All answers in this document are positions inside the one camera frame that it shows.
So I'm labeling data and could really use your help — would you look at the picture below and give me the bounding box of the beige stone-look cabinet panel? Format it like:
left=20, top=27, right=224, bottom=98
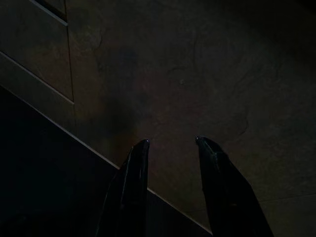
left=65, top=0, right=316, bottom=234

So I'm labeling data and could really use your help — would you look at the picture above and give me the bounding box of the beige drawer front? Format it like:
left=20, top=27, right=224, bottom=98
left=0, top=0, right=75, bottom=104
left=0, top=50, right=77, bottom=140

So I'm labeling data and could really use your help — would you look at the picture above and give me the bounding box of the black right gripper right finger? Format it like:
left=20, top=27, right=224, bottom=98
left=196, top=137, right=275, bottom=237

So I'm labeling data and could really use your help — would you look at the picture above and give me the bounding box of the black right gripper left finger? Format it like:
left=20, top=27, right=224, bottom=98
left=95, top=139, right=150, bottom=237

